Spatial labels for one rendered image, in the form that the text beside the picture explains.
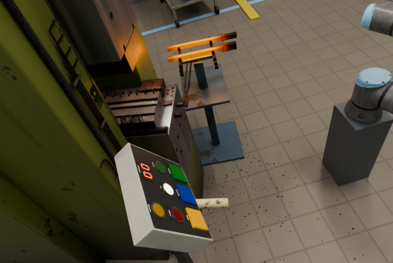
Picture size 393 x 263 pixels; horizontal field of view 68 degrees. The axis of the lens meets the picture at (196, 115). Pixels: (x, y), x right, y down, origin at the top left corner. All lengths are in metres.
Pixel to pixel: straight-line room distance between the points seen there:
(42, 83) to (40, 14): 0.21
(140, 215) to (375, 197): 1.74
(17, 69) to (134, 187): 0.46
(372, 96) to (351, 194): 0.81
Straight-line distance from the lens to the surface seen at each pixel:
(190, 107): 1.87
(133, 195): 0.93
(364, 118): 1.82
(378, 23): 1.26
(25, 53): 0.93
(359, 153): 2.02
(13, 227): 1.67
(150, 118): 1.40
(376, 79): 1.70
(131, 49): 1.23
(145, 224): 0.86
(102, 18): 1.05
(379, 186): 2.35
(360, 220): 2.20
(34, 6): 1.02
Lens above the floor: 1.93
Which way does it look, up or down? 45 degrees down
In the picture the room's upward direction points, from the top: 15 degrees counter-clockwise
